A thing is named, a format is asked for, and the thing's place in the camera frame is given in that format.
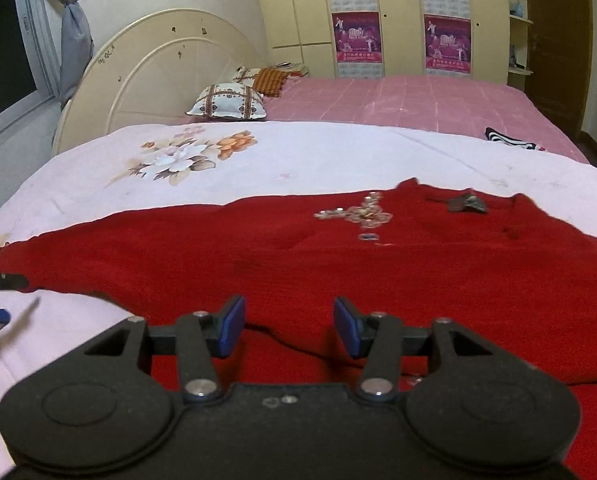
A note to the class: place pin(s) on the cream round headboard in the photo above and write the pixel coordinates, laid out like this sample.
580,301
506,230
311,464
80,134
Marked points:
153,75

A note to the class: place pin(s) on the blue shelf ornament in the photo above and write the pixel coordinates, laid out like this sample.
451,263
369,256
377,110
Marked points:
517,7

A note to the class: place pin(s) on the small shelf figurine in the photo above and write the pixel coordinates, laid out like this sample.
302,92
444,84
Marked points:
513,57

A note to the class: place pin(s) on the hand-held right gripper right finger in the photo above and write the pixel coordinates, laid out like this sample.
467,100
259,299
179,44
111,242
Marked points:
346,327

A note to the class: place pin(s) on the window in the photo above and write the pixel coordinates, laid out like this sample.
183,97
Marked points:
8,50

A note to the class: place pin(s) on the orange striped pillow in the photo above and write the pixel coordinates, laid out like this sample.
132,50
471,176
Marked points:
271,81

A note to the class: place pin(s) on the brown wooden door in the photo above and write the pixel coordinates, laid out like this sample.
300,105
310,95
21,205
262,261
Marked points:
558,45

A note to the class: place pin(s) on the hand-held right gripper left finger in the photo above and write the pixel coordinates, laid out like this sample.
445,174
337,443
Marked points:
231,326

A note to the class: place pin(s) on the patterned white pillow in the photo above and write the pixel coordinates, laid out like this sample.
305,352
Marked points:
246,75
226,101

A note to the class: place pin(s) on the cream wardrobe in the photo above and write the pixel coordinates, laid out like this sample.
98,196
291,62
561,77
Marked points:
303,5

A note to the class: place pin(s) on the pink bed sheet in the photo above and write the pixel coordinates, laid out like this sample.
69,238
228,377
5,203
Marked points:
403,100

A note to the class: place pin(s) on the white floral blanket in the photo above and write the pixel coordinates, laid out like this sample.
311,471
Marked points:
303,160

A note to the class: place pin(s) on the grey curtain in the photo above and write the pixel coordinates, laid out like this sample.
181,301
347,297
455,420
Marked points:
73,35

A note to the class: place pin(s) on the red knit sweater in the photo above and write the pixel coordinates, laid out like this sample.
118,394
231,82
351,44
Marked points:
278,270

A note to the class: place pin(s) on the cream corner shelf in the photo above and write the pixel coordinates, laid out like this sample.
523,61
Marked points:
518,30

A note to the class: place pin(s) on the striped dark cloth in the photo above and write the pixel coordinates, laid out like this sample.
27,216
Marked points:
508,141

